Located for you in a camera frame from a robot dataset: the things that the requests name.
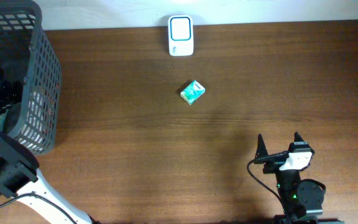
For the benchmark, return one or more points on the dark grey plastic basket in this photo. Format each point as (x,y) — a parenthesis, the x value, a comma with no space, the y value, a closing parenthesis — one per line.
(30,77)

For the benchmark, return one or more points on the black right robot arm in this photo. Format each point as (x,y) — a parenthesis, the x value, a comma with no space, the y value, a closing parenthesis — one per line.
(301,199)

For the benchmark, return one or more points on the white barcode scanner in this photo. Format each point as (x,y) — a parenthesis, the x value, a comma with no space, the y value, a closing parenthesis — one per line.
(180,36)

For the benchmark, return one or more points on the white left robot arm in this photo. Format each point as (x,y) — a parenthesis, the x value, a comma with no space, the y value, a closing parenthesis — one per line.
(22,181)

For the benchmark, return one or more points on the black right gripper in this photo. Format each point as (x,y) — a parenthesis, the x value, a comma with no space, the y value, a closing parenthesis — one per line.
(272,168)

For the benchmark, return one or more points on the small green tissue pack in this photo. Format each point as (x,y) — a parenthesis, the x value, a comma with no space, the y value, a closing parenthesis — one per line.
(192,92)

